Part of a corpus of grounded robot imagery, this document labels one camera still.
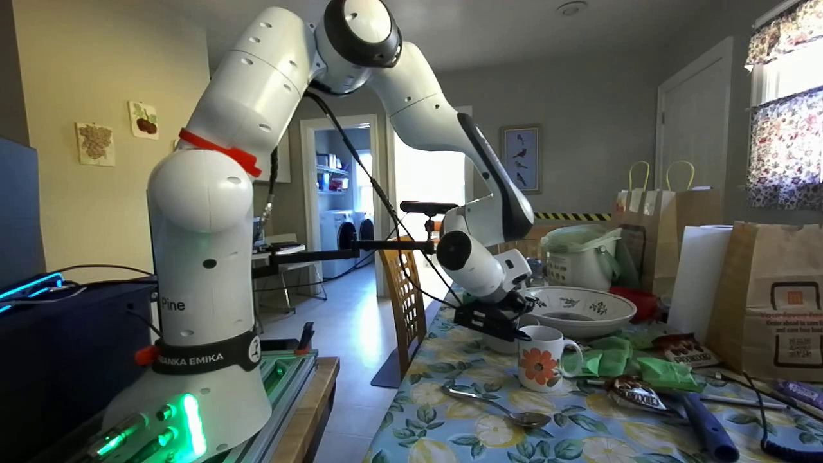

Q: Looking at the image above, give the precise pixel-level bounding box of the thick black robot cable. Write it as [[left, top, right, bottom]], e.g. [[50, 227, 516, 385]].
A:
[[300, 79, 471, 311]]

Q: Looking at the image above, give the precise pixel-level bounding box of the small beige wall picture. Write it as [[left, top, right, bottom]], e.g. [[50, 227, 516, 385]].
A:
[[74, 122, 120, 168]]

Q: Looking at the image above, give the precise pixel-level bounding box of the metal spoon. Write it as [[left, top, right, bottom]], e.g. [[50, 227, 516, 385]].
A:
[[444, 384, 553, 435]]

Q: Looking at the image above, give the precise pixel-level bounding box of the large green crumpled napkin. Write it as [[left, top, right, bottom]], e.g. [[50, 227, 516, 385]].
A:
[[564, 334, 639, 381]]

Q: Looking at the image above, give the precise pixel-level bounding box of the red cable strap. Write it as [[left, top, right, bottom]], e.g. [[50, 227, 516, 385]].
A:
[[177, 125, 266, 181]]

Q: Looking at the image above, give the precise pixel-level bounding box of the framed bird picture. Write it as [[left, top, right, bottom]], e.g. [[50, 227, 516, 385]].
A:
[[499, 123, 545, 197]]

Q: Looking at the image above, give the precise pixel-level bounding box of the white mug orange flower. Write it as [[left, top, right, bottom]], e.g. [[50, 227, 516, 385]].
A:
[[518, 325, 590, 395]]

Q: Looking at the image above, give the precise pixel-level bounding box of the large white patterned bowl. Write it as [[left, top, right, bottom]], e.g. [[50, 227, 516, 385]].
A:
[[525, 284, 640, 341]]

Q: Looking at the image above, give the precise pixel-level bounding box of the dark blue box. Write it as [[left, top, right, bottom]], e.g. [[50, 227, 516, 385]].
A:
[[0, 272, 159, 463]]

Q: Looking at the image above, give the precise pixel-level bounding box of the black orange clamp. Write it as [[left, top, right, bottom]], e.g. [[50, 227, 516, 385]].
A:
[[256, 320, 319, 359]]

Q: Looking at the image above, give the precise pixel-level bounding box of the white flat board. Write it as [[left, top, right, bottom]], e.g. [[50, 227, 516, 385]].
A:
[[666, 224, 737, 345]]

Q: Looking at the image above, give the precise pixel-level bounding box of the red crumpled bag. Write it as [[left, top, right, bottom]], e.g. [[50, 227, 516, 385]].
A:
[[611, 286, 663, 326]]

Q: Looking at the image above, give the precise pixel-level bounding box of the small glass jar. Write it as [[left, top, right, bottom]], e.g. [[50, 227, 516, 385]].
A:
[[530, 253, 552, 291]]

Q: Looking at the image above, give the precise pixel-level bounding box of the yellow black striped barrier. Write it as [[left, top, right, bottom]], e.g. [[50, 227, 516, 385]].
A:
[[536, 206, 617, 227]]

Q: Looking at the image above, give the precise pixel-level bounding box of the white door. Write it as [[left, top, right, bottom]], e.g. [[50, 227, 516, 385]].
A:
[[654, 37, 741, 227]]

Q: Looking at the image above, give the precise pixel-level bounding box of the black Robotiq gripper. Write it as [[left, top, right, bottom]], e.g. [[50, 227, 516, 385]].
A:
[[451, 298, 536, 345]]

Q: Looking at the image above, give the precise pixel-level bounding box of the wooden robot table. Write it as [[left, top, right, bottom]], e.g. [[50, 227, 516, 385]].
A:
[[247, 356, 342, 463]]

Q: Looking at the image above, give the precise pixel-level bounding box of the blue handled knife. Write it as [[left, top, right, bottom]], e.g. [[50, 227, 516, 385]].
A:
[[663, 389, 741, 463]]

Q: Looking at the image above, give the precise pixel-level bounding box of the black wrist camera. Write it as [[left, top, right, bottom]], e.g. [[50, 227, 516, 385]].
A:
[[499, 286, 543, 317]]

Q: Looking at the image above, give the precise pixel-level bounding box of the shiny foil wrapper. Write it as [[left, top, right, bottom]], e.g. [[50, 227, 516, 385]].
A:
[[612, 376, 681, 419]]

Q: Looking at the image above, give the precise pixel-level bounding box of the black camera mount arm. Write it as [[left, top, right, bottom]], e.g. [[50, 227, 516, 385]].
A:
[[242, 209, 441, 264]]

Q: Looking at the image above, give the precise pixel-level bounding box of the small white wall picture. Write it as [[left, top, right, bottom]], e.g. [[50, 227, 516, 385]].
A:
[[127, 97, 162, 142]]

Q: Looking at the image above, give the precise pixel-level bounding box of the small purple packet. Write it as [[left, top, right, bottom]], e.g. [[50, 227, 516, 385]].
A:
[[773, 381, 823, 416]]

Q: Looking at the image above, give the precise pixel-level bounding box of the brown printed paper bag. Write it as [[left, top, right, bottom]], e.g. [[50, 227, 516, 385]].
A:
[[705, 221, 823, 385]]

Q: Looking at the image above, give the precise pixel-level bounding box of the metal rail mounting plate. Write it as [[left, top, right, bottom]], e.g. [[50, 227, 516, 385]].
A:
[[62, 345, 323, 463]]

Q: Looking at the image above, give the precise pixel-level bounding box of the blue panel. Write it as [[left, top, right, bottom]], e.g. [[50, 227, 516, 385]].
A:
[[0, 136, 47, 291]]

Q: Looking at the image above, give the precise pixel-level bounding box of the dark red snack packet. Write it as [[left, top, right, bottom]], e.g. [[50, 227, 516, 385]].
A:
[[652, 331, 723, 374]]

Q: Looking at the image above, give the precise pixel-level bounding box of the floral curtain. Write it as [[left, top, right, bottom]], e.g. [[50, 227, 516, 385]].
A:
[[744, 0, 823, 213]]

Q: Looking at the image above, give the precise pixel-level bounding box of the black stereo camera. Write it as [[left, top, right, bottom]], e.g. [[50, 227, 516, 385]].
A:
[[399, 197, 462, 215]]

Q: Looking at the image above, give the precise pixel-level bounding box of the brown paper bag with handles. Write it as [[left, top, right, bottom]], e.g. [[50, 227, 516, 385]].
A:
[[652, 160, 728, 302]]

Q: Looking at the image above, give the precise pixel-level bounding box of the pale wooden chair back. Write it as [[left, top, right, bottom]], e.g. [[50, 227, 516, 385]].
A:
[[505, 224, 553, 260]]

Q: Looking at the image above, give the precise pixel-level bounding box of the small green crumpled napkin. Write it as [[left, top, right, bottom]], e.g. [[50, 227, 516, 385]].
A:
[[633, 356, 708, 395]]

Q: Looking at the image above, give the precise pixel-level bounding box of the wooden lattice chair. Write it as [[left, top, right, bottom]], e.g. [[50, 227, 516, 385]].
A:
[[378, 245, 432, 381]]

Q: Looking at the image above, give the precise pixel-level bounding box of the white laundry appliance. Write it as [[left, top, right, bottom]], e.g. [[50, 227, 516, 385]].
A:
[[318, 209, 378, 278]]

